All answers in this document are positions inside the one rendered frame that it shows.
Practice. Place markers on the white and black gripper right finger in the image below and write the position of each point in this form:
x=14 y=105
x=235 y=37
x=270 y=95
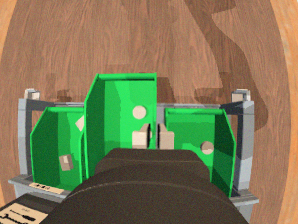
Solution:
x=166 y=138

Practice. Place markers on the beige rectangular block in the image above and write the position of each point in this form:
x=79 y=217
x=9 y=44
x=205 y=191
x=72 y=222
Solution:
x=66 y=162
x=80 y=123

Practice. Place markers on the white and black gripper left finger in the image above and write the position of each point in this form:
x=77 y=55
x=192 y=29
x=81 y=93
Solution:
x=140 y=139

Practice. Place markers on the dark grey case with orange latches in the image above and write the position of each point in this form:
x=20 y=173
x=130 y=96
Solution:
x=26 y=209

